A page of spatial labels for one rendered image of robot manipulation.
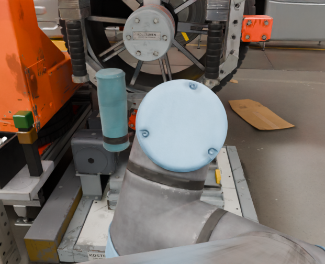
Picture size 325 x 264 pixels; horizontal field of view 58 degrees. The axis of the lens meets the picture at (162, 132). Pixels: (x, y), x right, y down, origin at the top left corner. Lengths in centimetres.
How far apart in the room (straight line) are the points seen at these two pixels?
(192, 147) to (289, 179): 152
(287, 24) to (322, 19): 14
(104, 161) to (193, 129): 97
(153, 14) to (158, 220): 59
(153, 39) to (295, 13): 80
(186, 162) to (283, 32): 121
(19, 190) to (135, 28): 56
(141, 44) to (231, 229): 61
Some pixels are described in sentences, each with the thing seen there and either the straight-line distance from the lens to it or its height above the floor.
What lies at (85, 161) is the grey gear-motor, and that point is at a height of 31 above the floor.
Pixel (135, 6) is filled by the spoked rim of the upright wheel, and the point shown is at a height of 91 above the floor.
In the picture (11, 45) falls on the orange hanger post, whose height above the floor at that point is 81.
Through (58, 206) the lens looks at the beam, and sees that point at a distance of 135.
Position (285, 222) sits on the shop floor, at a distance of 150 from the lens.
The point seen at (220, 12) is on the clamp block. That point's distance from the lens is 72.
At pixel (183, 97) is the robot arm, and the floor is 89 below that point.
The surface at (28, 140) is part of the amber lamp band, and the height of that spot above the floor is 59.
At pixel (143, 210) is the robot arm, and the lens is 30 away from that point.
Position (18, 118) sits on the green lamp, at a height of 65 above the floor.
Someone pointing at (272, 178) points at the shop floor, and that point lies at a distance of 176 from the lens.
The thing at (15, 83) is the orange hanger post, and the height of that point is 70.
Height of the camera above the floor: 99
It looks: 28 degrees down
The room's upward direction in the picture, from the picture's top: straight up
